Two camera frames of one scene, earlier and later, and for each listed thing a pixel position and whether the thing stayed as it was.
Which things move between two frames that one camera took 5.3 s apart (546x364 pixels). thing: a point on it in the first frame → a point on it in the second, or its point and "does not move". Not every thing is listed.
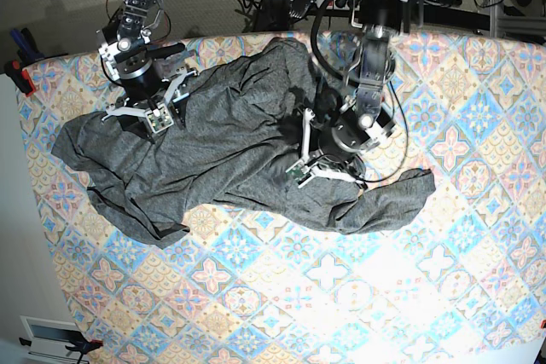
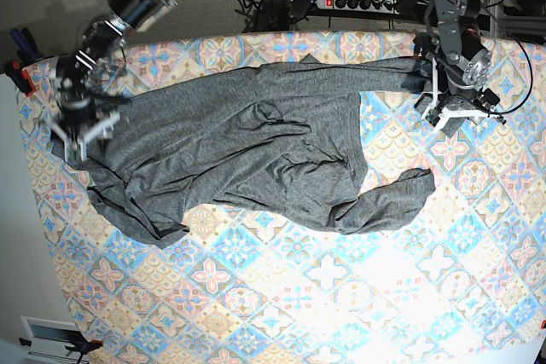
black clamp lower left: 82,343 does not move
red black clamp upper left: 20,76 does not move
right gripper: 333,151 → 439,107
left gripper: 149,95 → 81,121
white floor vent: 49,338 does not move
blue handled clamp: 27,50 does not move
